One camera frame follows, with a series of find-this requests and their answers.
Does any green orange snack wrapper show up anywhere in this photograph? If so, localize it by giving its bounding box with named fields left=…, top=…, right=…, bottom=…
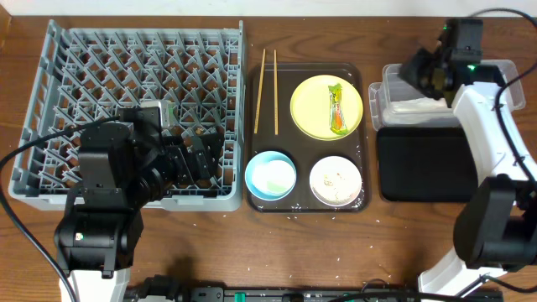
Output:
left=328, top=83, right=348, bottom=135

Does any white bowl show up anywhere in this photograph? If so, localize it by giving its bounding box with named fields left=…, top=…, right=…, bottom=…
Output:
left=309, top=156, right=363, bottom=207

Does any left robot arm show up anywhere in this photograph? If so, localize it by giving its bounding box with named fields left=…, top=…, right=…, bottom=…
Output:
left=54, top=107, right=224, bottom=301

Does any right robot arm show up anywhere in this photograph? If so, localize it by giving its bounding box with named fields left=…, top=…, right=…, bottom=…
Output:
left=399, top=16, right=536, bottom=301

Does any grey plastic dishwasher rack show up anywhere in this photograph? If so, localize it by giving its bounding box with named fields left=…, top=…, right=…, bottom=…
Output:
left=8, top=21, right=247, bottom=211

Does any clear plastic bin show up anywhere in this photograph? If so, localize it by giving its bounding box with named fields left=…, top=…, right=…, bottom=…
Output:
left=368, top=60, right=526, bottom=131

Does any light blue bowl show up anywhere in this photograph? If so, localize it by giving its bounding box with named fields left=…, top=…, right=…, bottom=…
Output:
left=244, top=151, right=297, bottom=201

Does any black rectangular tray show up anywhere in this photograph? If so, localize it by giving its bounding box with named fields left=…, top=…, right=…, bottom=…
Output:
left=377, top=127, right=478, bottom=203

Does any dark brown serving tray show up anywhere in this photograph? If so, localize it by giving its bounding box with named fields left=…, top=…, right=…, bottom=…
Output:
left=245, top=63, right=371, bottom=214

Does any yellow plate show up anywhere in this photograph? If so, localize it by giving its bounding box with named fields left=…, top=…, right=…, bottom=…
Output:
left=290, top=75, right=363, bottom=141

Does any right black cable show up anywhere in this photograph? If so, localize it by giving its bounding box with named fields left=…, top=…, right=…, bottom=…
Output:
left=469, top=7, right=537, bottom=190

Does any black cable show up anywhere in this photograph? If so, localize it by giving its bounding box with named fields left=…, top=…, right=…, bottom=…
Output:
left=469, top=7, right=537, bottom=190
left=0, top=117, right=123, bottom=302

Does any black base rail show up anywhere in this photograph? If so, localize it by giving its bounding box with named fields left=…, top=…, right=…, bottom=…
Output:
left=125, top=274, right=503, bottom=302

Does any left black cable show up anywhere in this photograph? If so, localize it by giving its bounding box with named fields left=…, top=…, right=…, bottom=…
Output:
left=0, top=117, right=123, bottom=302

